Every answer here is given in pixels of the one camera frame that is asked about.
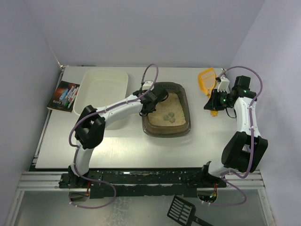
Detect yellow litter scoop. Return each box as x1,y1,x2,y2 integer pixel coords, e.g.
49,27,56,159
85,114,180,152
197,67,219,117

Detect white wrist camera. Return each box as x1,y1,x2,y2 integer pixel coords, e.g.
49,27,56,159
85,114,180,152
216,76,230,93
142,80,154,90

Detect black slotted spatula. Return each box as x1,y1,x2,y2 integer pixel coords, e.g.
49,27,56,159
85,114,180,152
167,195,212,226

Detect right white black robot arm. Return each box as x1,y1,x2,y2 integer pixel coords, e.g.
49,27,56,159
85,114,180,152
202,75,268,184

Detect pack of markers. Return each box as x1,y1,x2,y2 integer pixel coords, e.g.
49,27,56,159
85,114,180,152
58,85,79,109

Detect purple cable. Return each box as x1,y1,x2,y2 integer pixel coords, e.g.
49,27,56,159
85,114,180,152
68,63,117,208
202,65,263,206

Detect green clump three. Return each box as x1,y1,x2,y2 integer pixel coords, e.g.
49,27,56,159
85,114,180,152
163,115,169,121

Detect dark book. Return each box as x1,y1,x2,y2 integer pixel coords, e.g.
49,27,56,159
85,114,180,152
47,81,80,113

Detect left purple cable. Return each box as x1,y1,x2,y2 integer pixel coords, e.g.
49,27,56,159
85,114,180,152
68,63,117,208

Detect white plastic tub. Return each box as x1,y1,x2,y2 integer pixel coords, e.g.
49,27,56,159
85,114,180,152
73,67,128,123

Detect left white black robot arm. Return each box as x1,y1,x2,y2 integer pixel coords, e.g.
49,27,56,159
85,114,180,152
68,87,168,184

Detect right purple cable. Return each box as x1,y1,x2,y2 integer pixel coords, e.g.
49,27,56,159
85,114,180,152
202,65,263,206

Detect aluminium rail frame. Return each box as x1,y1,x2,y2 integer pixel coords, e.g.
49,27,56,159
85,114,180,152
17,171,265,191

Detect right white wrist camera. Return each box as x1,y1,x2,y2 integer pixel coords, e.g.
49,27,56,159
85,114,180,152
216,76,230,93

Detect brown litter box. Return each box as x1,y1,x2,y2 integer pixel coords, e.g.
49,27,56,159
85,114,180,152
142,82,191,138

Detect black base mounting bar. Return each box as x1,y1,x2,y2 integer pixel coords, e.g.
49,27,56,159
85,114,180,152
59,167,226,199

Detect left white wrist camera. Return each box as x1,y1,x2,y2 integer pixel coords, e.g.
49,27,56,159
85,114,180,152
142,80,154,90

